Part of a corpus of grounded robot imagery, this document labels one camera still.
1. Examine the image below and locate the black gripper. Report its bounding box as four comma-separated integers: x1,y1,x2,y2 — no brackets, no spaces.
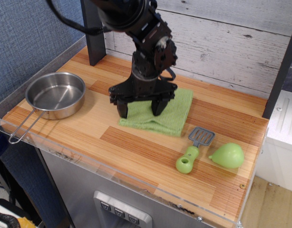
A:
108,68,177,118

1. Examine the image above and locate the green cloth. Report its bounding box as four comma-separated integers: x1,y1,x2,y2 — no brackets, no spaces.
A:
119,88,193,137

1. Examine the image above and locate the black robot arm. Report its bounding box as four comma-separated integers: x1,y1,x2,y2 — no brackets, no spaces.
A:
93,0,177,118

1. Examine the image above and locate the green grey toy spatula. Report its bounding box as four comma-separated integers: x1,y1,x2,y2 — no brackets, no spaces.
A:
175,127,215,174

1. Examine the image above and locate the green toy pear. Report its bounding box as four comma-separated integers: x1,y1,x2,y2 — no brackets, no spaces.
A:
208,142,244,169

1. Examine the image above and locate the silver button control panel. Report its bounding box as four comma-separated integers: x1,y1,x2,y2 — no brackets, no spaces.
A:
93,190,153,228

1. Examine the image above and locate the clear acrylic table guard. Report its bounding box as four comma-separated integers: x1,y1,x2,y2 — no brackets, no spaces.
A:
0,32,268,228

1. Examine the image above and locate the white side cabinet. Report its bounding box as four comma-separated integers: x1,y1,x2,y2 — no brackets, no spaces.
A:
254,89,292,193

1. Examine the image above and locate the yellow object at bottom left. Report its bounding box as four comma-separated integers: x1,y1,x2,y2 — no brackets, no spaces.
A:
17,217,38,228

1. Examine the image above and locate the dark left shelf post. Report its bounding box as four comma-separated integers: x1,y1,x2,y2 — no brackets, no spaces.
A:
80,0,106,66

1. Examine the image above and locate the dark shelf post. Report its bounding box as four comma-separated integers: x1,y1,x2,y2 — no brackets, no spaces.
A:
80,0,106,66
262,36,292,119

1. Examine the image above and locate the steel pan with wire handle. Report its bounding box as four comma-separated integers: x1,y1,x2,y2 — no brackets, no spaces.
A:
9,72,86,144

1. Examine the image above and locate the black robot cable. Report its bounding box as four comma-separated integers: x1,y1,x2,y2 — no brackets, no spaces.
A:
46,0,111,36

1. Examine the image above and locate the dark right shelf post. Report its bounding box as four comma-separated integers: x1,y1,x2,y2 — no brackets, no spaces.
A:
262,36,292,119

